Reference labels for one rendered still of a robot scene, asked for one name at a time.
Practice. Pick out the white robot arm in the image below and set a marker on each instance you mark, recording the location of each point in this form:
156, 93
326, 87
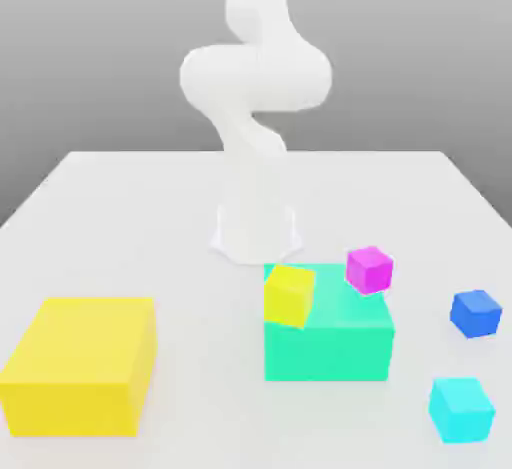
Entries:
256, 77

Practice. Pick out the small yellow cube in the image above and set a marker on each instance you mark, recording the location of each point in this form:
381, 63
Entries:
288, 297

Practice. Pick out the small magenta cube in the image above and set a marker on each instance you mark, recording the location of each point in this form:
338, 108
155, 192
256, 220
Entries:
368, 271

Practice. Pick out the small blue cube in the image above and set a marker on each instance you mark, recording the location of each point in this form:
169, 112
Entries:
476, 315

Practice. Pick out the small cyan cube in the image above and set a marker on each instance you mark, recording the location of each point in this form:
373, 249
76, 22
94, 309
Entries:
462, 411

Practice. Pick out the large green box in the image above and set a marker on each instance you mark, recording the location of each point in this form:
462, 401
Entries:
332, 349

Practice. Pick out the large yellow box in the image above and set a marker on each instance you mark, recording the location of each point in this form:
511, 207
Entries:
76, 365

